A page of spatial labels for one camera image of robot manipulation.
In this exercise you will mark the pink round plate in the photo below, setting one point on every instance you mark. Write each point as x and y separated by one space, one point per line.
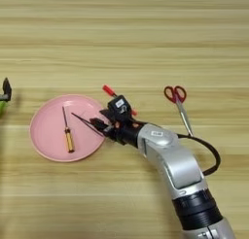
52 142

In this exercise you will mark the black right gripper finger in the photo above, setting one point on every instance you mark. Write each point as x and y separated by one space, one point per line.
105 113
100 124

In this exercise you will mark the black box white label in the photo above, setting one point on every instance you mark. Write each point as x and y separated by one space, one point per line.
119 107

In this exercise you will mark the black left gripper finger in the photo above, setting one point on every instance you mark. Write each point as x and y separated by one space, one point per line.
7 87

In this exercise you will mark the green object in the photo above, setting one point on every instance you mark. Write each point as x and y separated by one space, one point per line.
1 107

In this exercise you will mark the red marker pen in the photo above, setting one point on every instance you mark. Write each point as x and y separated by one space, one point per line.
108 90

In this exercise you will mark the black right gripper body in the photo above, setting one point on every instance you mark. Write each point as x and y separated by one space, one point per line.
126 132

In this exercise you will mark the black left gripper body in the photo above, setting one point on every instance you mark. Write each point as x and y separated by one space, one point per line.
2 97

